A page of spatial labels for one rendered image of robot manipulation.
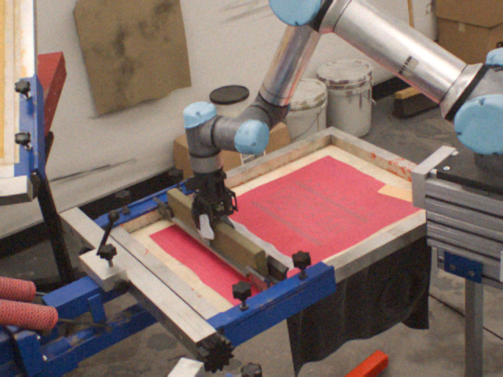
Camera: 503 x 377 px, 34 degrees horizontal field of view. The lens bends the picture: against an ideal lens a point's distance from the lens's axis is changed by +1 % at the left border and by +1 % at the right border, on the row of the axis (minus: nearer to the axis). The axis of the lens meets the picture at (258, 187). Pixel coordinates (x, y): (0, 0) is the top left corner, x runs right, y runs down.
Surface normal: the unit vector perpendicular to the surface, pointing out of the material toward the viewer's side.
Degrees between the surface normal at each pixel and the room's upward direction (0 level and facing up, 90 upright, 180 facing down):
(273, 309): 90
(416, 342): 0
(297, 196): 0
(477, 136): 94
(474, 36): 88
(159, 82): 90
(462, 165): 0
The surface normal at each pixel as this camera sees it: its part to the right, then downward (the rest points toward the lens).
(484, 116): -0.37, 0.55
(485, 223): -0.65, 0.44
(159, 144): 0.57, 0.34
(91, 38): 0.35, 0.40
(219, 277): -0.11, -0.86
